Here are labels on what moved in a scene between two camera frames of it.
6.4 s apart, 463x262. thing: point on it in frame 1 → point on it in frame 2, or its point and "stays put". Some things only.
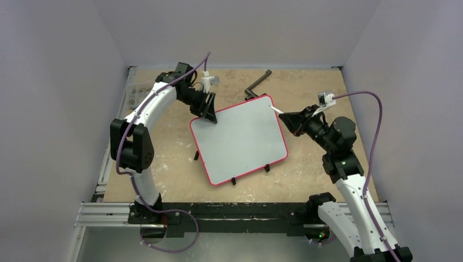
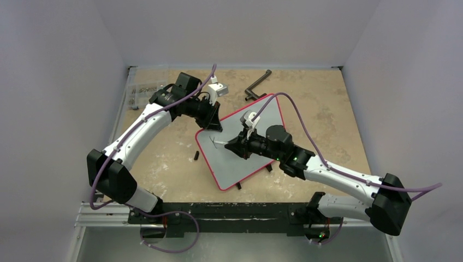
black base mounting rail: x=289 y=218 stays put
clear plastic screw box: x=136 y=94 stays put
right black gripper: x=304 y=120 → x=244 y=145
